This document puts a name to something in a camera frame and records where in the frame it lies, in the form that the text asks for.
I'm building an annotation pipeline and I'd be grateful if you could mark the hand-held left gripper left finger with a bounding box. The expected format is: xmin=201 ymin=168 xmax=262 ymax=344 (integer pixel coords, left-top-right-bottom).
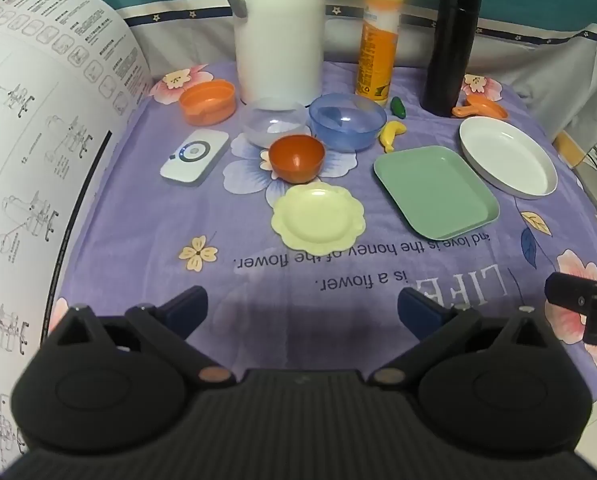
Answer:
xmin=43 ymin=285 xmax=234 ymax=388

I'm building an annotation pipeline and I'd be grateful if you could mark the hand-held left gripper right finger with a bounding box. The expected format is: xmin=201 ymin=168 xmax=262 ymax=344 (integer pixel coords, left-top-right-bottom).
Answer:
xmin=369 ymin=287 xmax=563 ymax=390

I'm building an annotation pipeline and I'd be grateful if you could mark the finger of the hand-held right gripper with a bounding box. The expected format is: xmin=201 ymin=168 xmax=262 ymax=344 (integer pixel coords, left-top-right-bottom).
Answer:
xmin=545 ymin=272 xmax=597 ymax=347

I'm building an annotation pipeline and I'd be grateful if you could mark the green rectangular plate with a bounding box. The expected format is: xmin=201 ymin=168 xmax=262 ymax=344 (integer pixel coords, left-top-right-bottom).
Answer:
xmin=373 ymin=146 xmax=500 ymax=241

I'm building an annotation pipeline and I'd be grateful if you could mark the pale yellow scalloped plate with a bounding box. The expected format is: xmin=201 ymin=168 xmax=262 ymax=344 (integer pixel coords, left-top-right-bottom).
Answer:
xmin=271 ymin=183 xmax=368 ymax=256

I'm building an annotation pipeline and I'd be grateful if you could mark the white oval plate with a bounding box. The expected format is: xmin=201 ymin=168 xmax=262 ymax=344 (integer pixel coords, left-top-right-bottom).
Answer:
xmin=459 ymin=116 xmax=558 ymax=200

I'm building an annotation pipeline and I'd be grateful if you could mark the blue translucent bowl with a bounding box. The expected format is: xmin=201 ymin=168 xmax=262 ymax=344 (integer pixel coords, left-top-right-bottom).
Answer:
xmin=309 ymin=93 xmax=388 ymax=153

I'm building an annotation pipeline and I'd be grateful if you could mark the purple floral blanket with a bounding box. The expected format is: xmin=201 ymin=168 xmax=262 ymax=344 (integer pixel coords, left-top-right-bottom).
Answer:
xmin=43 ymin=57 xmax=597 ymax=406

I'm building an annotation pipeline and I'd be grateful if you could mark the white remote device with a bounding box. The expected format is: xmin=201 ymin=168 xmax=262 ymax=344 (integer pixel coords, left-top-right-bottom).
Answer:
xmin=159 ymin=128 xmax=230 ymax=187

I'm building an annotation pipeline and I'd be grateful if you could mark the yellow toy banana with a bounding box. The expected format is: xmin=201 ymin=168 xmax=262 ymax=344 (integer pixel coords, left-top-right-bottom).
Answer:
xmin=379 ymin=120 xmax=408 ymax=154

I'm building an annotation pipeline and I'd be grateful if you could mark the dark orange bowl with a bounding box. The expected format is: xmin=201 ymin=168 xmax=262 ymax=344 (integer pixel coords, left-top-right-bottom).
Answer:
xmin=268 ymin=135 xmax=327 ymax=184

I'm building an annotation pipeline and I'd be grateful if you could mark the clear plastic bowl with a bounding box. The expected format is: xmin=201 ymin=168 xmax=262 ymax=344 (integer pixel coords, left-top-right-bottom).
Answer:
xmin=242 ymin=97 xmax=312 ymax=150

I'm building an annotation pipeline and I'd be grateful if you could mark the orange toy pan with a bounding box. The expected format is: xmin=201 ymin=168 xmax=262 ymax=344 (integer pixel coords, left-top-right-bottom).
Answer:
xmin=451 ymin=94 xmax=509 ymax=121

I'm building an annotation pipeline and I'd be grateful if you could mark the light orange plastic bowl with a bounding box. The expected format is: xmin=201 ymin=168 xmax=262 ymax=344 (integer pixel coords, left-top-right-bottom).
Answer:
xmin=178 ymin=79 xmax=238 ymax=126

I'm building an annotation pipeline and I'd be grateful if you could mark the white printed instruction sheet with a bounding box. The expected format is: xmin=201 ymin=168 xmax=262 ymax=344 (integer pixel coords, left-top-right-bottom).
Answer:
xmin=0 ymin=0 xmax=152 ymax=471

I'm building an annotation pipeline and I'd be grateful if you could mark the black thermos bottle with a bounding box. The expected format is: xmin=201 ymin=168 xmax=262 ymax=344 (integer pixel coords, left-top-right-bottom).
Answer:
xmin=419 ymin=0 xmax=482 ymax=118

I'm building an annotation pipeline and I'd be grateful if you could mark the orange yellow spray bottle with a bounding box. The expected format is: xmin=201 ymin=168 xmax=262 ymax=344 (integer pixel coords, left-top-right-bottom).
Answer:
xmin=356 ymin=0 xmax=404 ymax=100

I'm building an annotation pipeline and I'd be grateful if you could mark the white thermos jug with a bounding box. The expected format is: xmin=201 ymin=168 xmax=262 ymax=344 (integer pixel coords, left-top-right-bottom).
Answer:
xmin=218 ymin=0 xmax=327 ymax=108

